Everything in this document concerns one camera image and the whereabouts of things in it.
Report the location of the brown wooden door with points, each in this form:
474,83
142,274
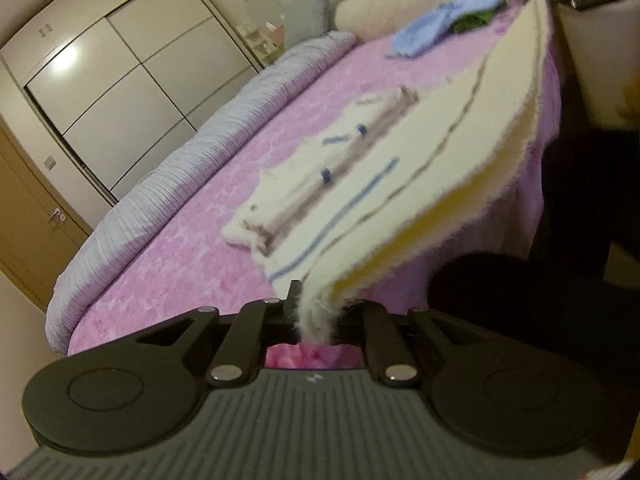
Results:
30,220

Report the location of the cream pillow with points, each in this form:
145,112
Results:
390,5

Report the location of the oval mirror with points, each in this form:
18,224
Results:
262,6

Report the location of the pink bed with grey bolster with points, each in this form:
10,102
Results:
200,240

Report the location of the green cloth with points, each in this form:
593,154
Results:
472,20

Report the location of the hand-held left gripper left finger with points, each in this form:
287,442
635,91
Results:
295,302

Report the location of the cream fleece jacket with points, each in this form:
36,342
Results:
450,160

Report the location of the grey ribbed quilt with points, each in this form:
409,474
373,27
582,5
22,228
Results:
165,175

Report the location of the white sliding-door wardrobe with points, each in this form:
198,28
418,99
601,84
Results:
115,75

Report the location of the white dressing table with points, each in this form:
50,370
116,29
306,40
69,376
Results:
265,42

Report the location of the light blue cloth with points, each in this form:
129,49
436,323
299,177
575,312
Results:
440,25

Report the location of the grey pillow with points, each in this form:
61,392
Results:
307,12

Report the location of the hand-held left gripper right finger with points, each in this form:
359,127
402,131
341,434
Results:
375,332

